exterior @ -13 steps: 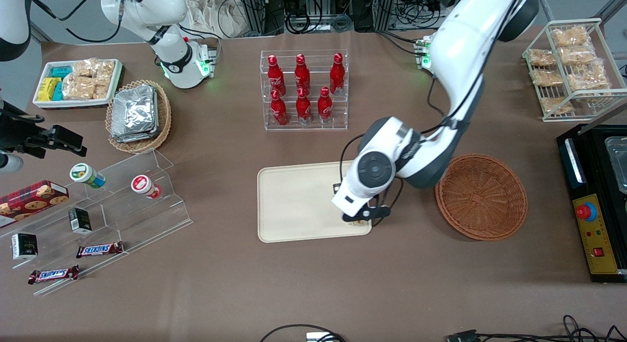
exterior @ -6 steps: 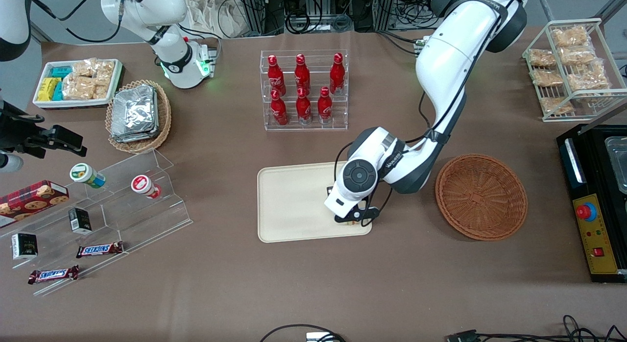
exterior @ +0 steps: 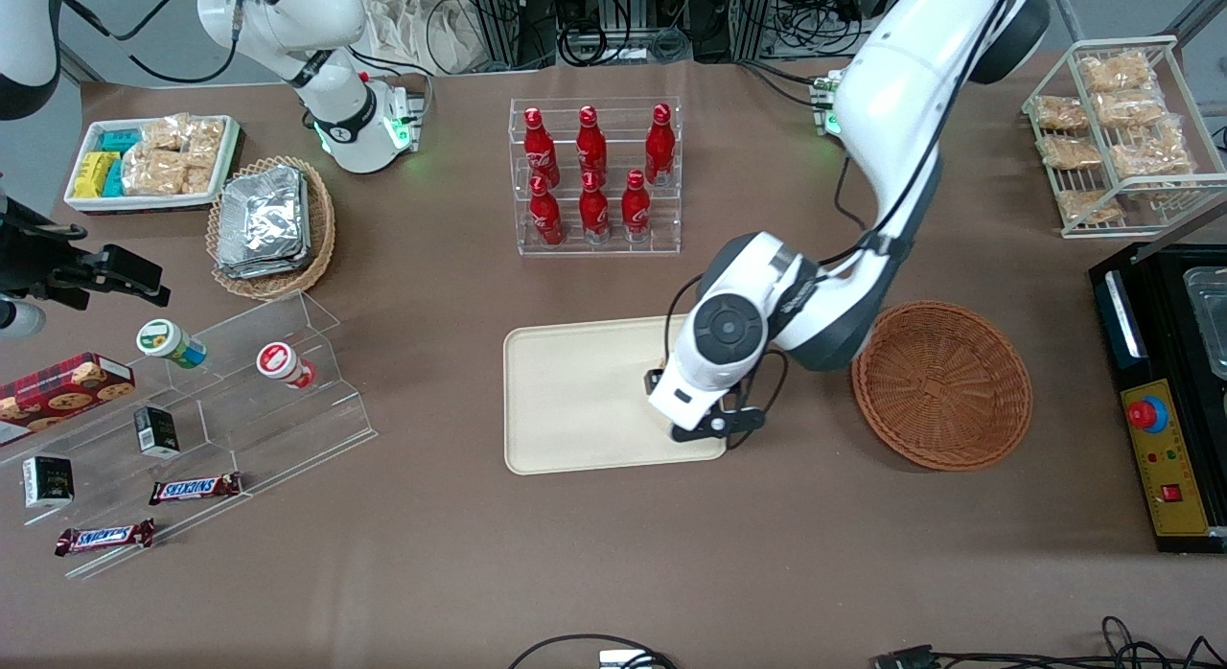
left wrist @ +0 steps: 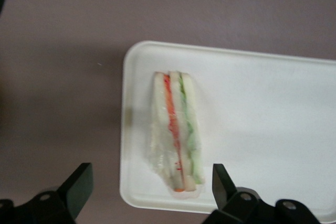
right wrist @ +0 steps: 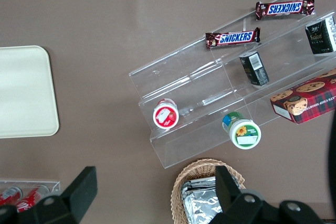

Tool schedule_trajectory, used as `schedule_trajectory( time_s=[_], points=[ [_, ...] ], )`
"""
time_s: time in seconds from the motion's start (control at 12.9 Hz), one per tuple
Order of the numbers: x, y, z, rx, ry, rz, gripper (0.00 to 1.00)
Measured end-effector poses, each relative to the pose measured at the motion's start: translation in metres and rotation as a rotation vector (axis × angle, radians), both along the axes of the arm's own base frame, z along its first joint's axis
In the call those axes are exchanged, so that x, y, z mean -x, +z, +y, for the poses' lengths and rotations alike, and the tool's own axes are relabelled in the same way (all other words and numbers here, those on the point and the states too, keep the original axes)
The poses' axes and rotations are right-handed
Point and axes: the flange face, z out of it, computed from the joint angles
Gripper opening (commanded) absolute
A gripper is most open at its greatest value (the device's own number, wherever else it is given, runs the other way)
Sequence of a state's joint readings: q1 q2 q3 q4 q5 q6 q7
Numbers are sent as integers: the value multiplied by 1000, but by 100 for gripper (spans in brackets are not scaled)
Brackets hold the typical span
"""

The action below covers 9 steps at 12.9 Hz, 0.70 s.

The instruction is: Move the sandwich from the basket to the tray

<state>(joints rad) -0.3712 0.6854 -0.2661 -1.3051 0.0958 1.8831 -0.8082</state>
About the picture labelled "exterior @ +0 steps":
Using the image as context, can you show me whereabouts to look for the light wicker basket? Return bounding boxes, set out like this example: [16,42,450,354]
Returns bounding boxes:
[206,155,336,301]

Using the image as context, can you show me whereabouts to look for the black machine with yellow panel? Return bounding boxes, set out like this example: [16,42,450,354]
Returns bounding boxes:
[1088,240,1227,555]

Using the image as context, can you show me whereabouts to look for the red cola bottle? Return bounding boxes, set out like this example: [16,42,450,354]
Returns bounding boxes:
[523,106,560,186]
[621,169,652,242]
[645,103,676,186]
[529,175,565,246]
[579,171,611,243]
[576,104,608,183]

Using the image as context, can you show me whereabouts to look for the white rectangular snack bin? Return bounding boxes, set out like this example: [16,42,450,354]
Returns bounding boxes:
[63,115,243,215]

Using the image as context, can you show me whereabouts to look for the Snickers chocolate bar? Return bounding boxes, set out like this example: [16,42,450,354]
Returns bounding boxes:
[149,472,243,507]
[55,518,156,558]

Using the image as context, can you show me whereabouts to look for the white arm base connector box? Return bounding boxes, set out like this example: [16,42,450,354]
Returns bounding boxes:
[388,84,428,152]
[810,70,849,138]

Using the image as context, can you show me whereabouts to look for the red tartan cookie box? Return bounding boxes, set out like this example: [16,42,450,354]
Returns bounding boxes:
[0,352,136,448]

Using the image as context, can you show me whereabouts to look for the brown wicker basket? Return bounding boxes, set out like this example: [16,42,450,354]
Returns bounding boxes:
[851,300,1033,472]

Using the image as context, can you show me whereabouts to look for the white wire rack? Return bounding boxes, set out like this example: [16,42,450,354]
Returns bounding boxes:
[1021,36,1207,239]

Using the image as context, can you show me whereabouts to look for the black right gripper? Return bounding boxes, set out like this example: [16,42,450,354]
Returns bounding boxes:
[0,197,172,311]

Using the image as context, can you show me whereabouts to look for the clear acrylic bottle rack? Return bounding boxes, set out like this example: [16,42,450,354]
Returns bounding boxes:
[510,97,683,258]

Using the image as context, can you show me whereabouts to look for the small black carton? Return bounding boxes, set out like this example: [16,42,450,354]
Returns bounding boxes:
[133,405,181,459]
[22,454,76,510]

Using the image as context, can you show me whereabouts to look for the aluminium frame rack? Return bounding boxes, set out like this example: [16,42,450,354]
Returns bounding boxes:
[470,0,777,66]

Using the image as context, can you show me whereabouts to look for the grey metal bar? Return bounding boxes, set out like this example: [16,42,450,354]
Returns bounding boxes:
[1131,197,1227,263]

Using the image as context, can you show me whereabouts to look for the black floor cable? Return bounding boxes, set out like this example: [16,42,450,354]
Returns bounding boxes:
[506,634,677,669]
[872,616,1227,669]

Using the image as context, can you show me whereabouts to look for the green-lidded sunflower cup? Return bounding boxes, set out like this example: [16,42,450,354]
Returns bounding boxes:
[135,318,208,369]

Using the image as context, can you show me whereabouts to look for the clear plastic container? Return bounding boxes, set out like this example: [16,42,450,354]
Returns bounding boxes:
[1184,266,1227,378]

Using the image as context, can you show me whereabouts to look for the red emergency stop button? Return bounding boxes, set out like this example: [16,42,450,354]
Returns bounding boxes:
[1126,397,1170,435]

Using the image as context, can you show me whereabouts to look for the cream plastic tray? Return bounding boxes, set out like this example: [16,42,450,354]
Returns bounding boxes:
[503,315,728,476]

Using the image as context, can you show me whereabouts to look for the red-lidded yogurt cup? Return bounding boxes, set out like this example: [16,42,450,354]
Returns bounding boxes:
[256,341,317,390]

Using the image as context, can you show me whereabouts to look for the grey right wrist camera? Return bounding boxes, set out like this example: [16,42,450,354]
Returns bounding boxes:
[0,300,47,339]

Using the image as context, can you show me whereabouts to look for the yellow snack pack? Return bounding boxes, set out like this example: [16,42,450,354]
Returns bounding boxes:
[74,151,121,198]

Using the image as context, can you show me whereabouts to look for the clear acrylic stepped display stand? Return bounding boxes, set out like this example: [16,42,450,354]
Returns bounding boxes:
[0,290,377,582]

